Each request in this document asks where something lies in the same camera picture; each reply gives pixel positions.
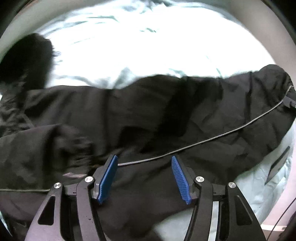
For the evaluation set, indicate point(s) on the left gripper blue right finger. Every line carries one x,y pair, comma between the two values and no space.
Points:
184,177

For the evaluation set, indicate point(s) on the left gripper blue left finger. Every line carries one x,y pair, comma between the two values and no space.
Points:
104,176

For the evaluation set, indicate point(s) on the black hooded jacket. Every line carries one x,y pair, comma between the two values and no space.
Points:
220,128

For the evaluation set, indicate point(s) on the small black object on bed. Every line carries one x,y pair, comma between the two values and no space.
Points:
278,164

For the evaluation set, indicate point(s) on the light teal bed comforter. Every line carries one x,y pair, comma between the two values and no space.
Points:
112,45

